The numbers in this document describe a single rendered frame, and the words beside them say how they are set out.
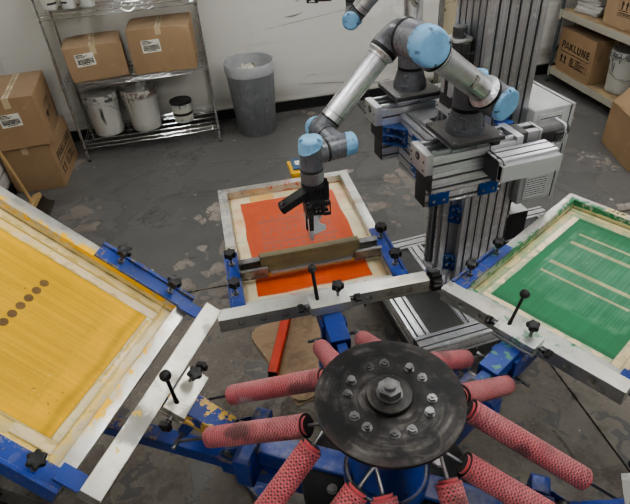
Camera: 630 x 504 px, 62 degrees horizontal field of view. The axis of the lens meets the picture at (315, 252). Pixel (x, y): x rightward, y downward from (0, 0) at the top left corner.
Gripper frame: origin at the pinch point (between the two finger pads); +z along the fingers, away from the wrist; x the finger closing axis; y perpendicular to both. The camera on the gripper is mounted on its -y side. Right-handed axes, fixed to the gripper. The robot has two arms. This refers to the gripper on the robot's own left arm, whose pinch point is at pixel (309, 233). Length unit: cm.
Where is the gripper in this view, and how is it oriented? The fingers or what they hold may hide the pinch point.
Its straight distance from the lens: 180.8
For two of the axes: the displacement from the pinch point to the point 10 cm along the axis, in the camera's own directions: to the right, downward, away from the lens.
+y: 9.7, -1.7, 1.5
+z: 0.4, 7.9, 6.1
